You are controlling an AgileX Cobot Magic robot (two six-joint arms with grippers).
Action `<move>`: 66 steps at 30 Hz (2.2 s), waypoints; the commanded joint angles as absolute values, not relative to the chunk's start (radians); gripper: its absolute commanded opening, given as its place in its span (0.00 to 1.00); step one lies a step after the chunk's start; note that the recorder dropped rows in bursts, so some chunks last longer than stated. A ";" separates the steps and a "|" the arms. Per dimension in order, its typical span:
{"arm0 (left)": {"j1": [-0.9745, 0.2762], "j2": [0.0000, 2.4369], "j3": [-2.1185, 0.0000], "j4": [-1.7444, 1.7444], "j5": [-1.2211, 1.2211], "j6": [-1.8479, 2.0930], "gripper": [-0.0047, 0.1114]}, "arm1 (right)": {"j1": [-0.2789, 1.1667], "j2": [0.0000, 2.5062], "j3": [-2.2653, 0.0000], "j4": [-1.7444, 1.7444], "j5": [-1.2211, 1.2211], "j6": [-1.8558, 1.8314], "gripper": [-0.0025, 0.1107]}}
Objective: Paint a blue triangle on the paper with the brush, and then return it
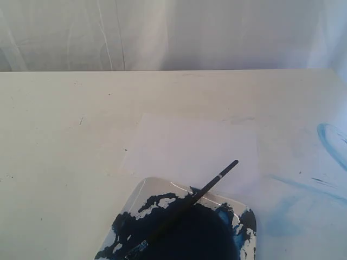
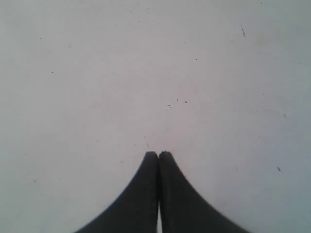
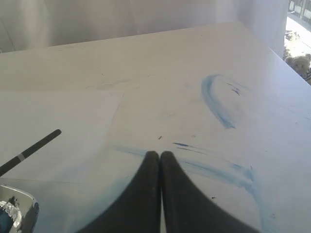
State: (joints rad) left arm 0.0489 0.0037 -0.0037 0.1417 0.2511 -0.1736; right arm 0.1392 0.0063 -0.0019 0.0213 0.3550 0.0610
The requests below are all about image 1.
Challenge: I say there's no white paper sheet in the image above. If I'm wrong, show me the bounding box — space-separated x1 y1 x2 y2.
122 114 260 194

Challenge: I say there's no black paintbrush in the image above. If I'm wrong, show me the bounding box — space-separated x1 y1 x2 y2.
122 159 239 259

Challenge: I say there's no white square paint plate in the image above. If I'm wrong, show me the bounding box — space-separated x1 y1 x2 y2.
95 177 256 259

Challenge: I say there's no white backdrop curtain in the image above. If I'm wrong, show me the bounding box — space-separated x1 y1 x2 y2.
0 0 347 73

